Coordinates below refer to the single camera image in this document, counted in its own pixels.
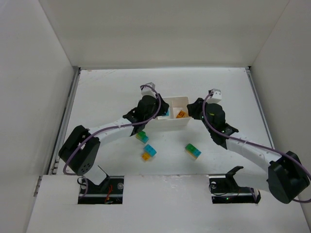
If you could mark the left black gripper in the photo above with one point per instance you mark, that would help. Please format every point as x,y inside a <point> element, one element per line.
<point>163,108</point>

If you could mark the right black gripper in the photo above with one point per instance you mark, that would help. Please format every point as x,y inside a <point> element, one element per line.
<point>194,110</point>

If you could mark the yellow round lego piece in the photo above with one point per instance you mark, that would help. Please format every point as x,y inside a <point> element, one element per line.
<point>182,114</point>

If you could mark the blue long lego brick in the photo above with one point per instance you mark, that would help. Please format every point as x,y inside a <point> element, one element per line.
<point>166,114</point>

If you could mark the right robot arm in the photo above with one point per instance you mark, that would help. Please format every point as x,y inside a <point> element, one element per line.
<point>283,174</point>

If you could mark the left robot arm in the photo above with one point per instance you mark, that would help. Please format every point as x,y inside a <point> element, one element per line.
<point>80,150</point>

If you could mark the white divided container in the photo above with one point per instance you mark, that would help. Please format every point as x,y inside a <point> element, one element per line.
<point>176,104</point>

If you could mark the orange lego brick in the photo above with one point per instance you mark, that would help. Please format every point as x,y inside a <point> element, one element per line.
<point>146,156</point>

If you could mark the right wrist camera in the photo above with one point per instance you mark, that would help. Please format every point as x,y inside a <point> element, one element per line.
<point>215,96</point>

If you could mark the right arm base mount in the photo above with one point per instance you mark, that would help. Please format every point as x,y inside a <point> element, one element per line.
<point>225,190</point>

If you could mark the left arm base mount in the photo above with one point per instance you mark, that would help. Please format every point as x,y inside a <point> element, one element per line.
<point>108,193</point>

